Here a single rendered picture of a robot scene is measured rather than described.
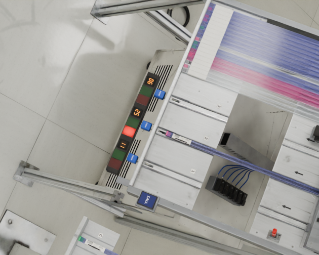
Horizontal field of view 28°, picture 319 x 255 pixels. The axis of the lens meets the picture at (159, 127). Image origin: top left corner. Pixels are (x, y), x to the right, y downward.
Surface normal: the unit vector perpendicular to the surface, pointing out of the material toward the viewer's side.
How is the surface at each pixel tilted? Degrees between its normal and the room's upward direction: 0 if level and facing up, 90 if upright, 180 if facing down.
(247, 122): 0
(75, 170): 0
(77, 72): 0
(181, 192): 43
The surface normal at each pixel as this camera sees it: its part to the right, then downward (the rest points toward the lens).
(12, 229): 0.61, 0.06
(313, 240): -0.04, -0.25
